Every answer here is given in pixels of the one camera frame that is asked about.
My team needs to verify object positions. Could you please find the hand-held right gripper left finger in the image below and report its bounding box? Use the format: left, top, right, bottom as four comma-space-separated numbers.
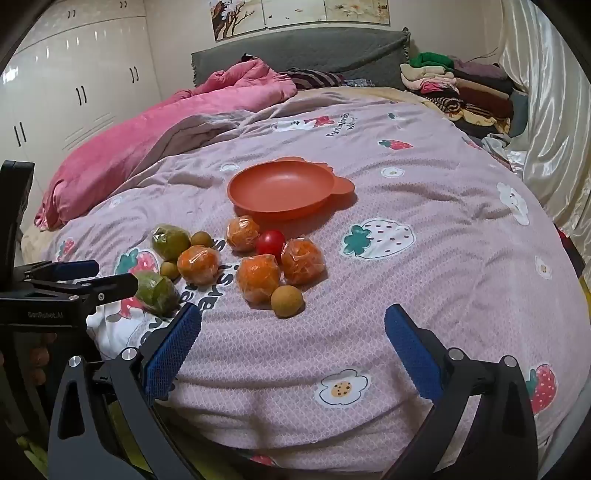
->
48, 302, 204, 480

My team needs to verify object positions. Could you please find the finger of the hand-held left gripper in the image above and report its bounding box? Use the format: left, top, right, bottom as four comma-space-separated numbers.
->
23, 273, 139, 308
14, 260, 100, 283

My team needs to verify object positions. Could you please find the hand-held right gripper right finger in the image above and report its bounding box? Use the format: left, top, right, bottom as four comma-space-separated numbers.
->
384, 303, 539, 480

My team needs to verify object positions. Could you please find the plastic-wrapped green apple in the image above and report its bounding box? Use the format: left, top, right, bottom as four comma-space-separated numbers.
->
131, 271, 182, 317
151, 224, 191, 261

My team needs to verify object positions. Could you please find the plastic-wrapped orange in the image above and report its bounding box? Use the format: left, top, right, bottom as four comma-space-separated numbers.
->
225, 215, 262, 253
235, 255, 282, 304
280, 237, 326, 286
177, 246, 221, 285

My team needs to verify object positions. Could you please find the red tomato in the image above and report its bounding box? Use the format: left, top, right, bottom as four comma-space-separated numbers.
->
256, 230, 287, 261

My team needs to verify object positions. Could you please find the orange plastic plate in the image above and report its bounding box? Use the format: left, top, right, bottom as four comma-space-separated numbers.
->
226, 157, 356, 221

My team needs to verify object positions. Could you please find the person's left hand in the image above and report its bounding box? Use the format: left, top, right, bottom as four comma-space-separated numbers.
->
25, 331, 55, 371

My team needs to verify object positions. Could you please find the pink strawberry printed quilt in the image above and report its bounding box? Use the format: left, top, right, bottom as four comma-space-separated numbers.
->
44, 95, 587, 467

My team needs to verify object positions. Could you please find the pink fleece blanket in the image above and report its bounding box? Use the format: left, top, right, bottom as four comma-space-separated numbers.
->
34, 59, 298, 232

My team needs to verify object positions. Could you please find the white glossy wardrobe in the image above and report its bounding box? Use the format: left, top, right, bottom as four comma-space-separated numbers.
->
0, 0, 162, 241

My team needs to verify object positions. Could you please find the pile of folded clothes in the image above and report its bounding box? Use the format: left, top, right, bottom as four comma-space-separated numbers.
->
399, 52, 529, 139

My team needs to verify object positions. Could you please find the dark striped cloth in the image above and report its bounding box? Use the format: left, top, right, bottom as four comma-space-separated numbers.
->
279, 68, 345, 90

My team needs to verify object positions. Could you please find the cream satin curtain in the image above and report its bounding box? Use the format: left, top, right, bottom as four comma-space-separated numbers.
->
480, 0, 591, 259

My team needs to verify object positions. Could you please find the grey padded headboard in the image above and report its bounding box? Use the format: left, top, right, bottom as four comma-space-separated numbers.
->
191, 27, 411, 88

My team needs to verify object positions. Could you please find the wall painting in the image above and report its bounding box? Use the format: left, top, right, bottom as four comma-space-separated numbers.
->
210, 0, 393, 40

